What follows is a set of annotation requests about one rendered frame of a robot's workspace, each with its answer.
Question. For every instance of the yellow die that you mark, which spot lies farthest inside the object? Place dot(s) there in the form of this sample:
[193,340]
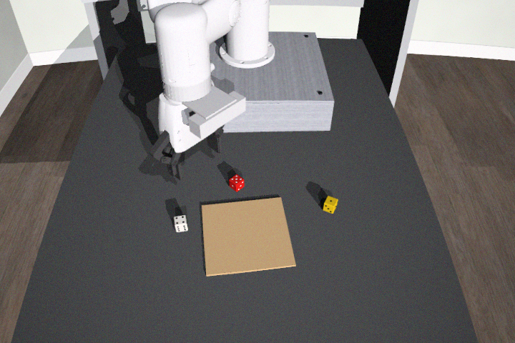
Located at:
[330,204]

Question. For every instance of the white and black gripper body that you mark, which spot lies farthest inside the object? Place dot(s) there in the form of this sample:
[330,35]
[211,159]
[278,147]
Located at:
[173,117]

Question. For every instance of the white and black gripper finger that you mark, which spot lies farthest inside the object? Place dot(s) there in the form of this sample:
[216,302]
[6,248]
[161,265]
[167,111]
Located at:
[214,139]
[173,165]

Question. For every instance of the white die with black pips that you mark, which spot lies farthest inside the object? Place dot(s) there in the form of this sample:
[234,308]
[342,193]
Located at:
[180,223]

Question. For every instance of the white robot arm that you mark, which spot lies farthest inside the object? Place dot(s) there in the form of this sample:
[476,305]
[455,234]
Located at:
[184,32]

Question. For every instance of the red die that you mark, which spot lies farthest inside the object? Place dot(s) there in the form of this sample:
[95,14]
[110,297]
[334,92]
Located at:
[236,182]

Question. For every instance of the tan square mat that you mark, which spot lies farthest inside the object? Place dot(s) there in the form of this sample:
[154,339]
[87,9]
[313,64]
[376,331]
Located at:
[246,236]

